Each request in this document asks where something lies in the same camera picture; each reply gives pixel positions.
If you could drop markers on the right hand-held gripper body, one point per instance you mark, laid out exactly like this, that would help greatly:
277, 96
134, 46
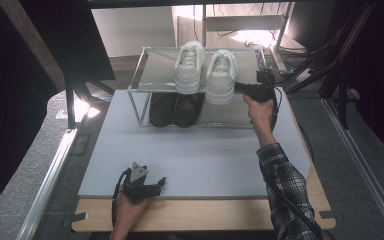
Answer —
261, 91

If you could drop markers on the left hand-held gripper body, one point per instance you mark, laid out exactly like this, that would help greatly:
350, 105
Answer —
140, 191

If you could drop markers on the white sneaker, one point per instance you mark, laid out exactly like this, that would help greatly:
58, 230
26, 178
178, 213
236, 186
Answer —
188, 71
220, 80

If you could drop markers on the black slipper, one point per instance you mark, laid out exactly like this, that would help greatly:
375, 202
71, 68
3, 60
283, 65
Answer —
188, 111
161, 110

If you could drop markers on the two-tier metal shoe rack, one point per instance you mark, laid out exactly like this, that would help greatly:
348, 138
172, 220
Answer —
156, 71

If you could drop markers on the person's right hand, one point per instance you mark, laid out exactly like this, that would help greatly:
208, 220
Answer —
261, 116

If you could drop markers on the light grey board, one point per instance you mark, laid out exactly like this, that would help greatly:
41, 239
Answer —
196, 160

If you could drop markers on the black tape piece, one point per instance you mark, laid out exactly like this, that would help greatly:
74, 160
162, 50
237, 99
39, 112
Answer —
330, 215
76, 218

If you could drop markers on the black metal stand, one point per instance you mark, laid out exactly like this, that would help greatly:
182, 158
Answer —
341, 76

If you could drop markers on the black tripod stand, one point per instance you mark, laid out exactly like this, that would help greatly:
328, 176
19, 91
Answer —
70, 106

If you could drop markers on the brown diagonal beam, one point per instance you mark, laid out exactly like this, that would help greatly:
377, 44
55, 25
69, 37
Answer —
36, 43

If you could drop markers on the white metal frame desk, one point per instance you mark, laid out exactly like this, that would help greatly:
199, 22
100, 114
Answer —
240, 23

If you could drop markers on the aluminium rail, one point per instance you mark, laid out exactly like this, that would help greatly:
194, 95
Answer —
363, 166
46, 186

